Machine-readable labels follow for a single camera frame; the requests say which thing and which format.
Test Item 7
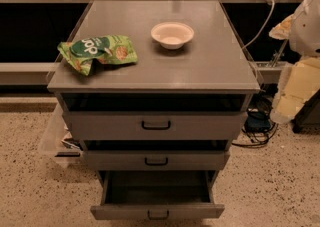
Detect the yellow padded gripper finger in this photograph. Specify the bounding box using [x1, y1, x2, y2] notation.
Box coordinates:
[269, 15, 293, 40]

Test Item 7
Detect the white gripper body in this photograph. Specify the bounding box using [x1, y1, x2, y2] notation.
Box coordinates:
[270, 57, 320, 124]

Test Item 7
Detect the grey bottom drawer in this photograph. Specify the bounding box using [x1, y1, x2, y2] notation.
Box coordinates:
[91, 171, 224, 220]

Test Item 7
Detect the grey drawer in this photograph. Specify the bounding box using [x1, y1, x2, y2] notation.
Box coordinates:
[83, 140, 230, 171]
[63, 93, 247, 140]
[91, 171, 224, 220]

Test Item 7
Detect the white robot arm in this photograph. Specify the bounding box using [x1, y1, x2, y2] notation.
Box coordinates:
[269, 0, 320, 124]

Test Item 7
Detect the grey drawer cabinet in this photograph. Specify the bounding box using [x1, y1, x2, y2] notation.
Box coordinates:
[46, 0, 261, 172]

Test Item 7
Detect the grey middle drawer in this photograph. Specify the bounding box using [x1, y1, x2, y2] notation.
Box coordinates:
[83, 140, 230, 171]

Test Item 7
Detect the grey top drawer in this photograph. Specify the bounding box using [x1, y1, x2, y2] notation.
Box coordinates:
[63, 93, 247, 140]

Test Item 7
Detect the metal diagonal rod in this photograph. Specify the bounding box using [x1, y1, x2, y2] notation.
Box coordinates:
[268, 40, 288, 68]

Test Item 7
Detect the dark cabinet at right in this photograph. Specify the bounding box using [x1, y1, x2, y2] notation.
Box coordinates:
[292, 90, 320, 133]

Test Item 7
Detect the white paper bowl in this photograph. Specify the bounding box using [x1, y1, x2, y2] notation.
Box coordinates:
[151, 22, 194, 50]

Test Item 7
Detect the green snack bag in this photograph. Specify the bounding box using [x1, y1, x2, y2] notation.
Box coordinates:
[57, 35, 138, 76]

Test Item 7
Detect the clear plastic storage box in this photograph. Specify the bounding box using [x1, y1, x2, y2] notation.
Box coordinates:
[38, 104, 83, 167]

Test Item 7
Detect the white power cable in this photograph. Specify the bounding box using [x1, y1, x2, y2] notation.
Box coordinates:
[241, 0, 277, 51]

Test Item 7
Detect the black cable bundle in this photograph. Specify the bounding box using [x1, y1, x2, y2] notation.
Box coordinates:
[232, 94, 279, 149]

